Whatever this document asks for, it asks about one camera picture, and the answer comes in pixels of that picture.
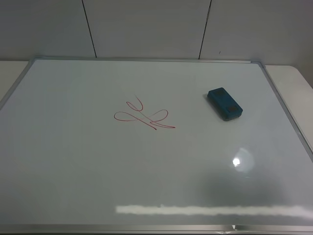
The blue board eraser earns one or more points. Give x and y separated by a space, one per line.
226 107

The white whiteboard with aluminium frame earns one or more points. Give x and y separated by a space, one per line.
67 166

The red marker scribble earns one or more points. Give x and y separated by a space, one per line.
153 120

